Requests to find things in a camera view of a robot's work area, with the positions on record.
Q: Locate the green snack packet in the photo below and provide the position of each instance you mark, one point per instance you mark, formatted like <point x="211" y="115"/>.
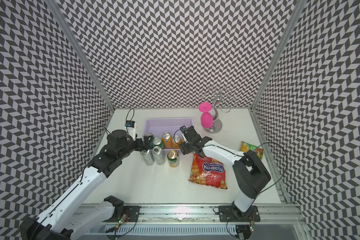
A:
<point x="246" y="147"/>

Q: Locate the silver can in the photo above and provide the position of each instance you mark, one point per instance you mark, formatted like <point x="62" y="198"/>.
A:
<point x="147" y="157"/>
<point x="158" y="155"/>

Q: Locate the aluminium front rail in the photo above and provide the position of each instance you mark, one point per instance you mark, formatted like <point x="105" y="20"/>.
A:
<point x="198" y="219"/>

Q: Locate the dark green gold-top can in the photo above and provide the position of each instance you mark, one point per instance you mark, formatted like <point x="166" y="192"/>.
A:
<point x="173" y="158"/>

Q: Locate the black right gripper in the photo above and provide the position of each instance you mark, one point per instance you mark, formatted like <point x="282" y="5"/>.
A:
<point x="184" y="149"/>

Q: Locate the orange can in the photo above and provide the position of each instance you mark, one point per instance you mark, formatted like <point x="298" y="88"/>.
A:
<point x="176" y="141"/>
<point x="167" y="140"/>

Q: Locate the pink plastic wine glass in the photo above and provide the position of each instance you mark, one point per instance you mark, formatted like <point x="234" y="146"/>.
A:
<point x="207" y="119"/>

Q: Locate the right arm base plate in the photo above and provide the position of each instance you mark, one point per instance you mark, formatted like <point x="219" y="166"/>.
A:
<point x="233" y="214"/>

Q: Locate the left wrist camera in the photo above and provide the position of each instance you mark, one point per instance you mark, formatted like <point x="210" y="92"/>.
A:
<point x="130" y="125"/>

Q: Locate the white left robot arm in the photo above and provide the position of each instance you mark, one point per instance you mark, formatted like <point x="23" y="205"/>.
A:
<point x="56" y="223"/>

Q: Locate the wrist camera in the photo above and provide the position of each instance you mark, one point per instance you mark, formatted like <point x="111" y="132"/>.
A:
<point x="130" y="125"/>
<point x="183" y="129"/>

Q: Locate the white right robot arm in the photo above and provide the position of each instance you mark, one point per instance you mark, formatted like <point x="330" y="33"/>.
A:
<point x="251" y="174"/>

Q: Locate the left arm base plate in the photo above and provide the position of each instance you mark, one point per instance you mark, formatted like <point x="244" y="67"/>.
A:
<point x="132" y="213"/>

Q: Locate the lavender plastic basket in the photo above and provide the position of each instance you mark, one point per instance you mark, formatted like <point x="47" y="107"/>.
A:
<point x="157" y="127"/>

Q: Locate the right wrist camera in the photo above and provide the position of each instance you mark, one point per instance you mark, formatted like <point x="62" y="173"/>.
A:
<point x="183" y="129"/>

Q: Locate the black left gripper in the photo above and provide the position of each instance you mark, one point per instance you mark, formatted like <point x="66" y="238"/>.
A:
<point x="146" y="143"/>

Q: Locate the red candy bag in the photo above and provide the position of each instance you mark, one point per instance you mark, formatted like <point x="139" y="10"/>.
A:
<point x="209" y="172"/>

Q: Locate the chrome glass holder stand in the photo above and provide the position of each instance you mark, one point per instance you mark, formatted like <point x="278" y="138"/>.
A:
<point x="220" y="99"/>

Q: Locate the green can right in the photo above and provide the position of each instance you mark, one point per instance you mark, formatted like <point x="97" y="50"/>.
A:
<point x="157" y="142"/>

